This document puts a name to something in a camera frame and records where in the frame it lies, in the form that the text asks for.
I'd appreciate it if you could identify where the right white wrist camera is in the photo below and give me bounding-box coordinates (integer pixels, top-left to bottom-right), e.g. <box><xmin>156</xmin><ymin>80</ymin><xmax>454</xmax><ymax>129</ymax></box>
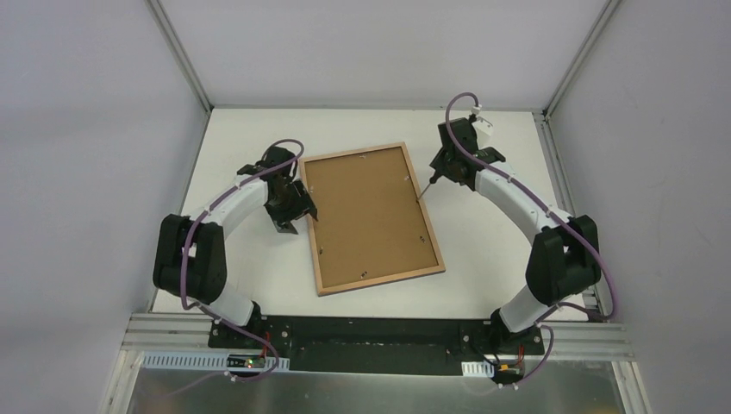
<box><xmin>468</xmin><ymin>104</ymin><xmax>495</xmax><ymax>147</ymax></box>

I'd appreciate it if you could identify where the right orange connector board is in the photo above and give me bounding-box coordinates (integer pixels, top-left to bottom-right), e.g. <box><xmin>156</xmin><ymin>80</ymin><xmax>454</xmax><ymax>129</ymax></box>
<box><xmin>493</xmin><ymin>364</ymin><xmax>524</xmax><ymax>381</ymax></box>

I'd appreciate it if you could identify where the left green circuit board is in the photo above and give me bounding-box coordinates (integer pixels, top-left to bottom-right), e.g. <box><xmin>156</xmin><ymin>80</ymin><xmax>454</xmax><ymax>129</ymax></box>
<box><xmin>227</xmin><ymin>354</ymin><xmax>267</xmax><ymax>370</ymax></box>

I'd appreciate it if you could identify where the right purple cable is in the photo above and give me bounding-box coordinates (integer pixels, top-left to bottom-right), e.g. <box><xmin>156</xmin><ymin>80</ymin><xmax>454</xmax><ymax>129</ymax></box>
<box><xmin>445</xmin><ymin>91</ymin><xmax>619</xmax><ymax>390</ymax></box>

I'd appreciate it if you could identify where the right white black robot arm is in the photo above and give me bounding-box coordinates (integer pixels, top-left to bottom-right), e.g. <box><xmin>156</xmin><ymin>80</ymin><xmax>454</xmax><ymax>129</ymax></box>
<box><xmin>429</xmin><ymin>116</ymin><xmax>602</xmax><ymax>354</ymax></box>

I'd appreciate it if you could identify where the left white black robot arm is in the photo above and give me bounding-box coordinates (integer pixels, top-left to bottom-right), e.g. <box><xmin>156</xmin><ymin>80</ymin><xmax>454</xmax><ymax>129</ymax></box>
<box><xmin>152</xmin><ymin>139</ymin><xmax>318</xmax><ymax>349</ymax></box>

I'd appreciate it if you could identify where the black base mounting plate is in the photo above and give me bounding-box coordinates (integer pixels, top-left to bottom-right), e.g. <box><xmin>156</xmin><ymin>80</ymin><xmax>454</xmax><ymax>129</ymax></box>
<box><xmin>208</xmin><ymin>316</ymin><xmax>545</xmax><ymax>376</ymax></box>

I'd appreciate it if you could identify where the white slotted cable duct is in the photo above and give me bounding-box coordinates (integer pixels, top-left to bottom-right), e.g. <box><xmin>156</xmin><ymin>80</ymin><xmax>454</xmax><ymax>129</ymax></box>
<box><xmin>461</xmin><ymin>361</ymin><xmax>495</xmax><ymax>379</ymax></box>
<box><xmin>141</xmin><ymin>351</ymin><xmax>290</xmax><ymax>373</ymax></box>

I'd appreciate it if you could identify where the wooden picture frame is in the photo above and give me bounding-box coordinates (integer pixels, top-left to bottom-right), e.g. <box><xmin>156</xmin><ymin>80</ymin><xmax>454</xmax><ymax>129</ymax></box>
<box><xmin>299</xmin><ymin>142</ymin><xmax>446</xmax><ymax>297</ymax></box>

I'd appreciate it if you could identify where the right white slotted cable duct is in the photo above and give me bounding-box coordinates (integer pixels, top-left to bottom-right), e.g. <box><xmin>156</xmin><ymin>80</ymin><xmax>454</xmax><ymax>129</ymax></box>
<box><xmin>461</xmin><ymin>361</ymin><xmax>495</xmax><ymax>379</ymax></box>

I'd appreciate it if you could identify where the yellow black screwdriver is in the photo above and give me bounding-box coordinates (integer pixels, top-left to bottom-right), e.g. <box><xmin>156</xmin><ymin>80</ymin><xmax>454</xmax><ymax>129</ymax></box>
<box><xmin>416</xmin><ymin>172</ymin><xmax>440</xmax><ymax>201</ymax></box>

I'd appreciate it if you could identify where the aluminium rail beam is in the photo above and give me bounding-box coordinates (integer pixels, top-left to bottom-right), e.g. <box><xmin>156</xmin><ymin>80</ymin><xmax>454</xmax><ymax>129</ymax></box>
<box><xmin>122</xmin><ymin>313</ymin><xmax>635</xmax><ymax>361</ymax></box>

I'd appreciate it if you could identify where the left white slotted cable duct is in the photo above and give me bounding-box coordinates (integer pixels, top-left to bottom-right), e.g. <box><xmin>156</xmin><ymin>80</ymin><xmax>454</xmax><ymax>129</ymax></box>
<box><xmin>141</xmin><ymin>351</ymin><xmax>290</xmax><ymax>373</ymax></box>

